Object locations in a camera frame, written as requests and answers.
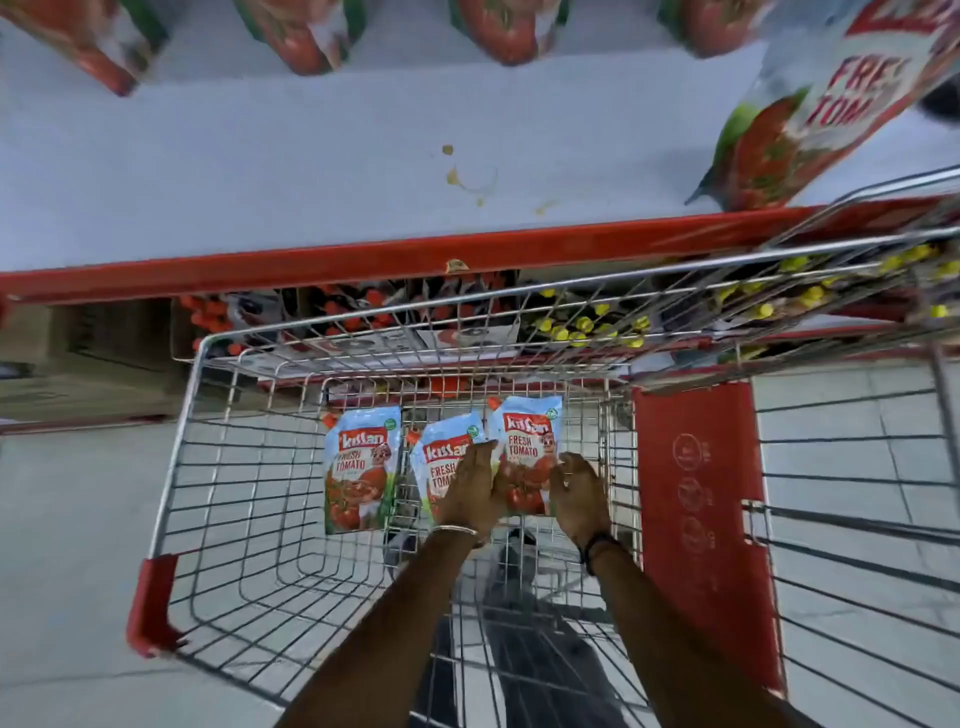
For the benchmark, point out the red cart corner bumper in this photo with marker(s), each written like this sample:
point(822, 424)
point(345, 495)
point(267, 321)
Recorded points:
point(150, 607)

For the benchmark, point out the person's left fingers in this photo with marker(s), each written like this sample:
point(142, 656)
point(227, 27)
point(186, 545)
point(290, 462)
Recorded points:
point(476, 461)

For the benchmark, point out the red cart seat flap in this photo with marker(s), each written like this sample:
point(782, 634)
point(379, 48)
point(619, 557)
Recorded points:
point(705, 525)

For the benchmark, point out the ketchup pouch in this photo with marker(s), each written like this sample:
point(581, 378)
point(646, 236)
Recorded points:
point(360, 472)
point(529, 439)
point(304, 34)
point(506, 30)
point(82, 41)
point(709, 26)
point(817, 112)
point(442, 465)

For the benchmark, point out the row of red-capped bottles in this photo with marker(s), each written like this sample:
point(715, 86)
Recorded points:
point(352, 307)

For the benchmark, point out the person's right forearm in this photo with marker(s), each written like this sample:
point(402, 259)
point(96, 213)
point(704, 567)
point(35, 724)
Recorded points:
point(675, 645)

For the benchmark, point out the person's left hand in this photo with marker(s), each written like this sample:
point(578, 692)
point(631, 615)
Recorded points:
point(469, 495)

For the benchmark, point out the row of yellow-capped bottles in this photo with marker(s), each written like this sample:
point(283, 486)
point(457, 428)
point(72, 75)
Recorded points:
point(600, 322)

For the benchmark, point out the person's left forearm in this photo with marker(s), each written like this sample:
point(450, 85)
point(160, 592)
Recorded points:
point(375, 637)

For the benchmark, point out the white shelf with red edge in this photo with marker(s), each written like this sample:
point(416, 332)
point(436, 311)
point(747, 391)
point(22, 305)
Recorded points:
point(300, 172)

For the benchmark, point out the black wrist band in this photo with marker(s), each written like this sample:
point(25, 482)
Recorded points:
point(600, 546)

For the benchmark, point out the person's right hand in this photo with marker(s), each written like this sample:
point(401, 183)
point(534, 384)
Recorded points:
point(581, 506)

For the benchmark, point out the dark trousers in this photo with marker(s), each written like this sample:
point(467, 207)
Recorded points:
point(540, 652)

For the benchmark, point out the person's right thumb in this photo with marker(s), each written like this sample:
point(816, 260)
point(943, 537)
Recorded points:
point(557, 480)

